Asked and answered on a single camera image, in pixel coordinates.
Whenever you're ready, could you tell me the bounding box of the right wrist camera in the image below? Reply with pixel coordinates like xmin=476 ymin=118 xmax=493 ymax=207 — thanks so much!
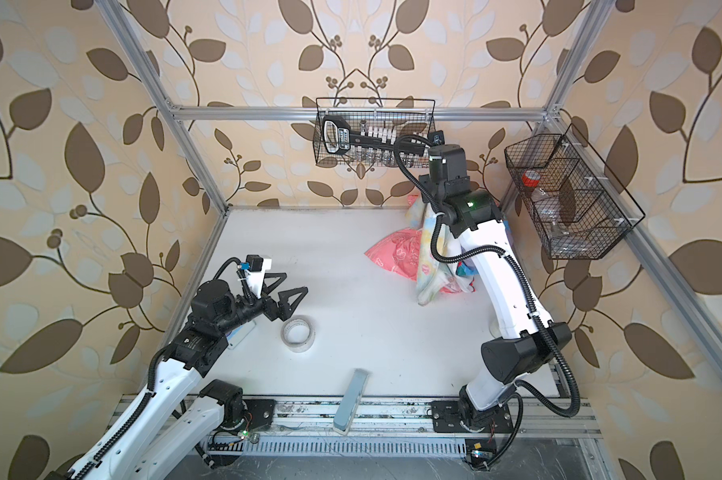
xmin=428 ymin=130 xmax=446 ymax=146

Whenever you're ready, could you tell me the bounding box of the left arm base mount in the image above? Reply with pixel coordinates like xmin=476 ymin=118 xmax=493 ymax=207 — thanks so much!
xmin=204 ymin=397 xmax=276 ymax=452

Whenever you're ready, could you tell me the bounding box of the aluminium frame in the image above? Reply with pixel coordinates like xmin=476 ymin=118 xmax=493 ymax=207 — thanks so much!
xmin=93 ymin=0 xmax=722 ymax=480

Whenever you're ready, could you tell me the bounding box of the clear bottle red cap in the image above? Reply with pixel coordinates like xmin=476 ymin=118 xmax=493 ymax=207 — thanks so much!
xmin=521 ymin=170 xmax=568 ymax=237

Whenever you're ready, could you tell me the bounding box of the right wire basket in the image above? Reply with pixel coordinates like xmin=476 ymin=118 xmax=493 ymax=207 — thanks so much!
xmin=504 ymin=125 xmax=645 ymax=260

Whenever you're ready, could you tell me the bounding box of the pink patterned cloth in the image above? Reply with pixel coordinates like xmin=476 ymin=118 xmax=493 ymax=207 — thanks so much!
xmin=365 ymin=228 xmax=422 ymax=280

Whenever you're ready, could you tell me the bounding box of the clear tape roll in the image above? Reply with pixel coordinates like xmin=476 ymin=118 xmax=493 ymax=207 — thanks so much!
xmin=280 ymin=317 xmax=315 ymax=353

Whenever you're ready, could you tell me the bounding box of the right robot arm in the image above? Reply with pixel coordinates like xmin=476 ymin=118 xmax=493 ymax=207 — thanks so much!
xmin=392 ymin=134 xmax=581 ymax=431

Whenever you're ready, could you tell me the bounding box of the back wire basket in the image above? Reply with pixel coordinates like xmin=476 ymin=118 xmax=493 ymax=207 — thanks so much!
xmin=312 ymin=96 xmax=438 ymax=169

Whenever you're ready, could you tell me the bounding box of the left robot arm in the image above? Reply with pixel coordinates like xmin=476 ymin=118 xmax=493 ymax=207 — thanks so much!
xmin=48 ymin=273 xmax=308 ymax=479

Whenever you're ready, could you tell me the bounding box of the grey rectangular bar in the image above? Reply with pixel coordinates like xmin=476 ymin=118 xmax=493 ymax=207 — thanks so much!
xmin=332 ymin=369 xmax=369 ymax=435

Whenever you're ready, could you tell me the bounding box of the wire basket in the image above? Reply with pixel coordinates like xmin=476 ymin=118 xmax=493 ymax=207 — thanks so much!
xmin=504 ymin=125 xmax=645 ymax=260
xmin=312 ymin=96 xmax=438 ymax=169

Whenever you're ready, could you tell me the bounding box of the black handled tool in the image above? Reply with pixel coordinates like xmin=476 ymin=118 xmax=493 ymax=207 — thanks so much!
xmin=320 ymin=115 xmax=393 ymax=155

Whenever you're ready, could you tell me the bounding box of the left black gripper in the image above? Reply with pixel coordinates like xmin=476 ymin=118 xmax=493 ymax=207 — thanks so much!
xmin=213 ymin=269 xmax=307 ymax=338

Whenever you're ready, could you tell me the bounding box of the floral pastel cloth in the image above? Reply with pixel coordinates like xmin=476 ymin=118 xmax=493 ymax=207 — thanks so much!
xmin=406 ymin=194 xmax=476 ymax=306

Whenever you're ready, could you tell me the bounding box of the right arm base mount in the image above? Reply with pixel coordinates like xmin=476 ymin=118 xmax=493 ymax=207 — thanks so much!
xmin=429 ymin=399 xmax=519 ymax=471

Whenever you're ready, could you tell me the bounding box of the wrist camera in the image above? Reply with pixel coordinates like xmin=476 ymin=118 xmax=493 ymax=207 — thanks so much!
xmin=240 ymin=254 xmax=272 ymax=298
xmin=428 ymin=130 xmax=446 ymax=146

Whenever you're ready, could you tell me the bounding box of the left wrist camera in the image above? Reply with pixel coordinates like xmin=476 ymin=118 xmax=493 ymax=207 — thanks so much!
xmin=240 ymin=254 xmax=272 ymax=298

